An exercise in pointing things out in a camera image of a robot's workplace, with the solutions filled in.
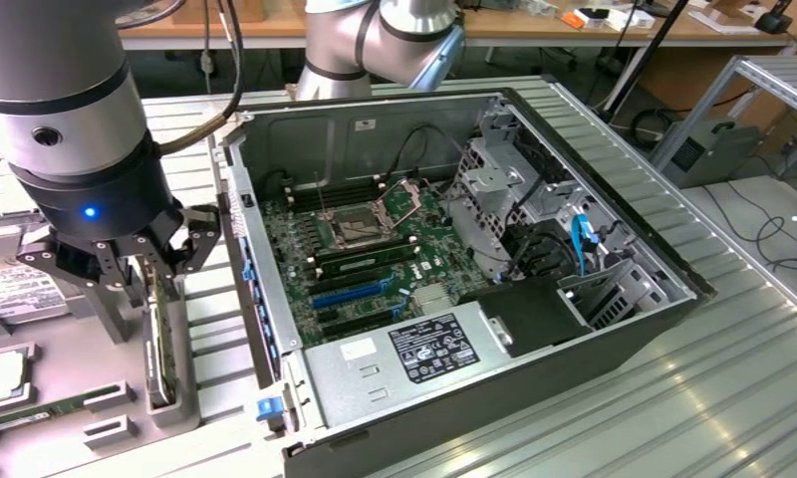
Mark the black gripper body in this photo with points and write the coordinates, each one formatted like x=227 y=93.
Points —
x=107 y=209

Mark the graphics card with fan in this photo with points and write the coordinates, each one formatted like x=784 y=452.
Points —
x=159 y=358

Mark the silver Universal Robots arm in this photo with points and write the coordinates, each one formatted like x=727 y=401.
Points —
x=60 y=124

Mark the silver hard disk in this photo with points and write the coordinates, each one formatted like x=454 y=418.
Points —
x=7 y=294

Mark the grey parts rack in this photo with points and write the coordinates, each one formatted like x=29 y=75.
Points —
x=107 y=363

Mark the thin metal locking lever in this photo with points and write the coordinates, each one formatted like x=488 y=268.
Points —
x=320 y=194

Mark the black RAM slot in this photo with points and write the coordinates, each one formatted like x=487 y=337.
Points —
x=332 y=188
x=335 y=198

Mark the long black expansion slot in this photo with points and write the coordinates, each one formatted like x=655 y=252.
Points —
x=359 y=326
x=346 y=286

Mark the CPU socket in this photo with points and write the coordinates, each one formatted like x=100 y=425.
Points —
x=359 y=231

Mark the blue expansion slot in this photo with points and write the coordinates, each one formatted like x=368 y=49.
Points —
x=346 y=297

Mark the short black expansion slot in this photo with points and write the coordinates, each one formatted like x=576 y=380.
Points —
x=332 y=315

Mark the green RAM stick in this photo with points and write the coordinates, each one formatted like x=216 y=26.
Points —
x=33 y=415
x=366 y=262

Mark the silver socket cover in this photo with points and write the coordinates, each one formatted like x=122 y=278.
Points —
x=407 y=189

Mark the green motherboard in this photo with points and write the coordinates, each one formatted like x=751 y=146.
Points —
x=432 y=244

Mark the blue case latch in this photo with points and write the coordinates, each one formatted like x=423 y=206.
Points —
x=268 y=409

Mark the silver chipset heatsink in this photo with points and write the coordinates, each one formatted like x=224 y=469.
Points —
x=432 y=297

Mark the silver power supply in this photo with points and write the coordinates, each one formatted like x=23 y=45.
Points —
x=346 y=388

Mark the silver perforated drive cage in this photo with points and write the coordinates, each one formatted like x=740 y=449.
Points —
x=486 y=204

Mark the black plastic shroud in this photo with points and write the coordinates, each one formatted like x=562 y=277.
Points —
x=531 y=318

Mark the open black PC case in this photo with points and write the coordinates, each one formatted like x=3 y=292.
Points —
x=571 y=383

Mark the silver disk bay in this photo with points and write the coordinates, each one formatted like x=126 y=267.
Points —
x=631 y=294

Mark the long wooden desk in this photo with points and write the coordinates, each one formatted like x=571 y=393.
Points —
x=538 y=31

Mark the orange small box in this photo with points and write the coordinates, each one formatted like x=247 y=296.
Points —
x=574 y=19

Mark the black tripod pole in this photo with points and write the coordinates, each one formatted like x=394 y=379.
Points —
x=644 y=55

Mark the grey equipment box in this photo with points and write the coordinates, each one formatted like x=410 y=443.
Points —
x=698 y=159

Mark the white small box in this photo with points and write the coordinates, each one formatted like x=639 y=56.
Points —
x=631 y=19

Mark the brown cardboard box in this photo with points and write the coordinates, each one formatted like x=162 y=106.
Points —
x=684 y=74

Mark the white paper sheet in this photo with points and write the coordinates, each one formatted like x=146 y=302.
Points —
x=718 y=22

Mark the black desk device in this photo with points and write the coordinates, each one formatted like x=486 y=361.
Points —
x=774 y=22

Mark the wooden desk with white frame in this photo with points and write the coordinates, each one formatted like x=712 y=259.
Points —
x=172 y=31

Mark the aluminium profile frame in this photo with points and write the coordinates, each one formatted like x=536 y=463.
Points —
x=778 y=78

